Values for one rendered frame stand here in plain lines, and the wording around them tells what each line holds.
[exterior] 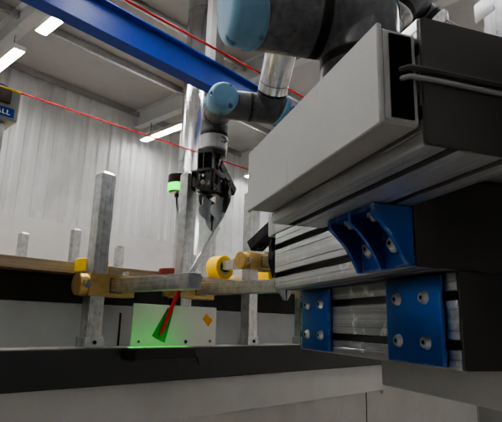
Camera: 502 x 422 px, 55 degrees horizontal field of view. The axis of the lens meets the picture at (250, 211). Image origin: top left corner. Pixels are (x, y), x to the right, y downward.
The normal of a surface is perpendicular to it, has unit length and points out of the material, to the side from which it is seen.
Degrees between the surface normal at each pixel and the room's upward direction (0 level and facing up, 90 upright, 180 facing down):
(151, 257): 90
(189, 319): 90
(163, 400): 90
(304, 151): 90
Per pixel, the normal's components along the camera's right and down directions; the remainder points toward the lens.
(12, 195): 0.74, -0.13
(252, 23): 0.05, 0.67
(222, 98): 0.21, -0.22
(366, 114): -0.95, -0.10
